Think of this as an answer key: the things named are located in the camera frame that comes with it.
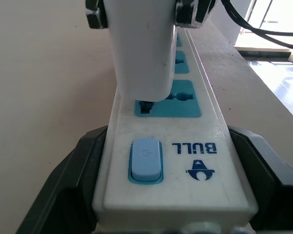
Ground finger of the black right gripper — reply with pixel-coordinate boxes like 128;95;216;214
174;0;217;28
84;0;109;30

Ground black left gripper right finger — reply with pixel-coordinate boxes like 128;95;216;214
228;126;293;234

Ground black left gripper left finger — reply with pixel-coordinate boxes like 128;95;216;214
16;126;108;234

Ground white charger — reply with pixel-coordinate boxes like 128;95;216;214
103;0;178;109

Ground white power strip blue sockets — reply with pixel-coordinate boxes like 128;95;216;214
92;26;259;226

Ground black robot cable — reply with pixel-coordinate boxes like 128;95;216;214
220;0;293;49
223;0;293;37

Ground dark window frame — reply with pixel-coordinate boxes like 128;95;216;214
235;46;293;59

